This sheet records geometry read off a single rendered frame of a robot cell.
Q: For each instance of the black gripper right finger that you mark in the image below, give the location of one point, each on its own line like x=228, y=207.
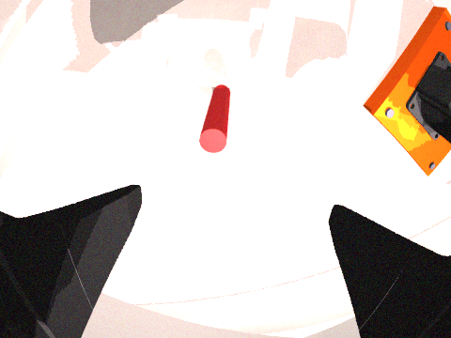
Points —
x=398, y=289

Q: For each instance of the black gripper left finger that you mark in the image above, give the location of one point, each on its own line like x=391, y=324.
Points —
x=59, y=260

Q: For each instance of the red peg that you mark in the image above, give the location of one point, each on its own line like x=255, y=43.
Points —
x=213, y=137

